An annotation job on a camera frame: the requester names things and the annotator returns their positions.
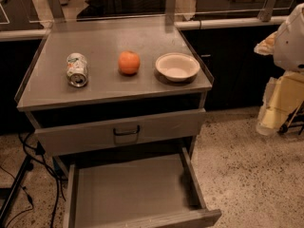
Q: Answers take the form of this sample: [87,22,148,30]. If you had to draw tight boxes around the orange fruit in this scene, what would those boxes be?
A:
[118,51,141,75]

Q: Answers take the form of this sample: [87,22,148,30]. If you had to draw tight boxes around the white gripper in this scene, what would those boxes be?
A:
[254,4,304,136]

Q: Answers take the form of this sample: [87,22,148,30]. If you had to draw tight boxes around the closed top drawer with handle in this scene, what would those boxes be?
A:
[35,108,205,156]

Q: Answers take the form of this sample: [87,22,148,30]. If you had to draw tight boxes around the crushed soda can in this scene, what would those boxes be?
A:
[66,52,88,87]

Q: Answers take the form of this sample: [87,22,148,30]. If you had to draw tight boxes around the metal cart frame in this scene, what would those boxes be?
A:
[278,102,304,134]

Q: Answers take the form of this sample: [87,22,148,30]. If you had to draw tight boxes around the white counter rail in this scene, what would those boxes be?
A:
[0,16,287,42]

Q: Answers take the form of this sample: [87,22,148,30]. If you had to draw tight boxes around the white paper bowl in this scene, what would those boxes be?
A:
[155,53,200,82]

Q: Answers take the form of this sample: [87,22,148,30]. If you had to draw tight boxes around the black stand leg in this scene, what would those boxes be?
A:
[0,156,33,228]

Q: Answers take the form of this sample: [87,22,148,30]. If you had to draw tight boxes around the grey metal drawer cabinet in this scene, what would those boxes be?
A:
[16,16,212,170]

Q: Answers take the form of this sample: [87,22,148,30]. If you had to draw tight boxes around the black floor cables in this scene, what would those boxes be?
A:
[0,131,69,228]

